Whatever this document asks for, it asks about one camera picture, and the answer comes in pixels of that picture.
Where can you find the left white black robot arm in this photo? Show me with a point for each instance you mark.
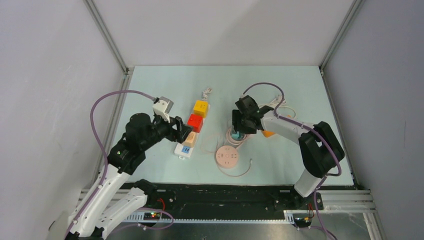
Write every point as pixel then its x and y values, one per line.
pixel 93 219

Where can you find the beige cube plug adapter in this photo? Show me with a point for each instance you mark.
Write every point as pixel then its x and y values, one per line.
pixel 191 139

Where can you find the light green table mat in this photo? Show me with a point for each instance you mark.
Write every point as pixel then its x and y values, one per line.
pixel 262 160

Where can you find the white multicolour power strip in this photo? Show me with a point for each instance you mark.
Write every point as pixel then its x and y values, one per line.
pixel 183 152

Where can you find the red cube socket adapter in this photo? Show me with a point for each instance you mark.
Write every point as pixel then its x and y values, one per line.
pixel 196 122

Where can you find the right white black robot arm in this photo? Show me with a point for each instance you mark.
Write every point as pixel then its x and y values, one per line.
pixel 320 149

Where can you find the teal cube socket adapter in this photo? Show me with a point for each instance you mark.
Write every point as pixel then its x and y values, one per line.
pixel 236 136

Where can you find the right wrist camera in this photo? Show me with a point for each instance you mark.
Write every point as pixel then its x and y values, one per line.
pixel 243 96

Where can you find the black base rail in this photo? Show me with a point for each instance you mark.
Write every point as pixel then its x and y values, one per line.
pixel 230 202

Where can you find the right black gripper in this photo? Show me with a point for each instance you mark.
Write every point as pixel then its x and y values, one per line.
pixel 236 117

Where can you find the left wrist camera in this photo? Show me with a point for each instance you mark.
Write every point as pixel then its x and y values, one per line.
pixel 162 107

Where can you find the yellow cube socket adapter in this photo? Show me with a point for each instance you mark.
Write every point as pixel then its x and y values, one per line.
pixel 201 108

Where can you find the orange power strip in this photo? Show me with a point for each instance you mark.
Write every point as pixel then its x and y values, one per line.
pixel 268 133

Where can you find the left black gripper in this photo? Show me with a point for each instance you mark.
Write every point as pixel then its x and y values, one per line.
pixel 183 130

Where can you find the pink round power strip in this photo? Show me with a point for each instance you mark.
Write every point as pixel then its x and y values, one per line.
pixel 227 157

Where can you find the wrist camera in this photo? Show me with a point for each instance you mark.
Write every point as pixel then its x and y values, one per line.
pixel 243 96
pixel 162 107

